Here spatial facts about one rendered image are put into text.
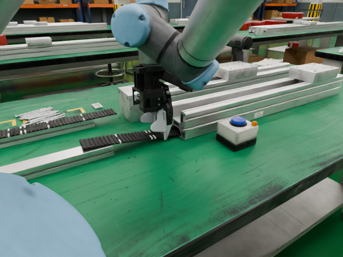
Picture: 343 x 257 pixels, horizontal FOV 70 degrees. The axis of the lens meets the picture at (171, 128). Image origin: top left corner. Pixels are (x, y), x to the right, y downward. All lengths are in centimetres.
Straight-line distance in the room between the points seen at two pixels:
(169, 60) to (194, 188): 27
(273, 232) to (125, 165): 84
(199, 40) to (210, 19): 5
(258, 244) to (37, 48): 187
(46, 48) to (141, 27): 168
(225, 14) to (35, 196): 29
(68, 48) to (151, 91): 157
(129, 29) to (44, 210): 37
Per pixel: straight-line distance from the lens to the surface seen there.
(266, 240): 124
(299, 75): 110
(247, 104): 84
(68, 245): 18
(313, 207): 148
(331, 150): 79
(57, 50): 214
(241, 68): 103
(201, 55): 43
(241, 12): 35
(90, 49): 219
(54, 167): 65
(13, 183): 19
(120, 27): 49
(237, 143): 67
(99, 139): 67
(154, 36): 49
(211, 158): 64
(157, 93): 63
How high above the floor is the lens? 113
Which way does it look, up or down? 27 degrees down
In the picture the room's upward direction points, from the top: straight up
